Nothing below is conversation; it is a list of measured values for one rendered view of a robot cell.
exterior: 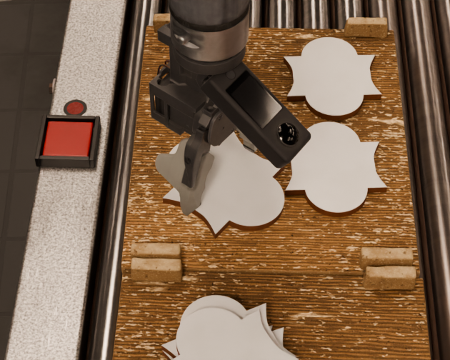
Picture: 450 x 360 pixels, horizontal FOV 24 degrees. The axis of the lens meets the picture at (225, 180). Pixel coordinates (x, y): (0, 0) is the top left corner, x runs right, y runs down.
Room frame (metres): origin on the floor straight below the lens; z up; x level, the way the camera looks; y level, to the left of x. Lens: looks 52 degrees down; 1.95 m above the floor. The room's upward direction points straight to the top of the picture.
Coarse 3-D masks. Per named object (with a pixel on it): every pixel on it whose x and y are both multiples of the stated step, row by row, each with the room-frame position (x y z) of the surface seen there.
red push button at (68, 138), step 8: (48, 128) 0.90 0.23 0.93; (56, 128) 0.90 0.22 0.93; (64, 128) 0.90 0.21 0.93; (72, 128) 0.90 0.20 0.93; (80, 128) 0.90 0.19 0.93; (88, 128) 0.90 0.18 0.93; (48, 136) 0.88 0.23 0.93; (56, 136) 0.88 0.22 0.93; (64, 136) 0.88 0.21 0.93; (72, 136) 0.88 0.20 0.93; (80, 136) 0.88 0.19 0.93; (88, 136) 0.88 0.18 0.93; (48, 144) 0.87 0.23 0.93; (56, 144) 0.87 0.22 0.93; (64, 144) 0.87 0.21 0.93; (72, 144) 0.87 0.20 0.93; (80, 144) 0.87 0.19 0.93; (88, 144) 0.87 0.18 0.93; (48, 152) 0.86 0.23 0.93; (56, 152) 0.86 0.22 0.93; (64, 152) 0.86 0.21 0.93; (72, 152) 0.86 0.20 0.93; (80, 152) 0.86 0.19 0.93; (88, 152) 0.86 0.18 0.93
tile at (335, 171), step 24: (312, 144) 0.85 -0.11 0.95; (336, 144) 0.85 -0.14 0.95; (360, 144) 0.85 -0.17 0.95; (312, 168) 0.82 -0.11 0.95; (336, 168) 0.82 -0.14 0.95; (360, 168) 0.82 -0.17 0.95; (288, 192) 0.78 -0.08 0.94; (312, 192) 0.78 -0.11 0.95; (336, 192) 0.78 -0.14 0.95; (360, 192) 0.78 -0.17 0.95; (336, 216) 0.75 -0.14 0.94
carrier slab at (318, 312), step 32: (128, 288) 0.65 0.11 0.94; (160, 288) 0.65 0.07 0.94; (192, 288) 0.65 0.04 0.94; (224, 288) 0.65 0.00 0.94; (256, 288) 0.65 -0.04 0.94; (288, 288) 0.65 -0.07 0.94; (320, 288) 0.65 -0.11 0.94; (352, 288) 0.65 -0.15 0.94; (416, 288) 0.65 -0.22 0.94; (128, 320) 0.60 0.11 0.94; (160, 320) 0.60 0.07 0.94; (288, 320) 0.60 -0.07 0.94; (320, 320) 0.60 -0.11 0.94; (352, 320) 0.60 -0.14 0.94; (384, 320) 0.60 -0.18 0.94; (416, 320) 0.60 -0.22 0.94; (128, 352) 0.56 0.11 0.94; (160, 352) 0.56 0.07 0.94; (320, 352) 0.56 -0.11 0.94; (352, 352) 0.56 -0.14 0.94; (384, 352) 0.56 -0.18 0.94; (416, 352) 0.56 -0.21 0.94
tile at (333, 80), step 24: (312, 48) 1.03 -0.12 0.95; (336, 48) 1.03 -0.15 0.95; (312, 72) 0.98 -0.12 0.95; (336, 72) 0.98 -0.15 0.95; (360, 72) 0.98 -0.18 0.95; (288, 96) 0.94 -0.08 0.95; (312, 96) 0.94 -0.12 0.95; (336, 96) 0.94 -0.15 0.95; (360, 96) 0.94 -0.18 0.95; (336, 120) 0.90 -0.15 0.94
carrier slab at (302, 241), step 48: (144, 48) 1.04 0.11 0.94; (288, 48) 1.04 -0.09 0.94; (384, 48) 1.04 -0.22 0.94; (144, 96) 0.95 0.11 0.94; (384, 96) 0.95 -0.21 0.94; (144, 144) 0.86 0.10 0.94; (384, 144) 0.86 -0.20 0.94; (144, 192) 0.79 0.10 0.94; (384, 192) 0.79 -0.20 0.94; (144, 240) 0.71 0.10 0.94; (192, 240) 0.71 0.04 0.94; (240, 240) 0.71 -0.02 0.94; (288, 240) 0.71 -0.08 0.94; (336, 240) 0.71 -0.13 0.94; (384, 240) 0.71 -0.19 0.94
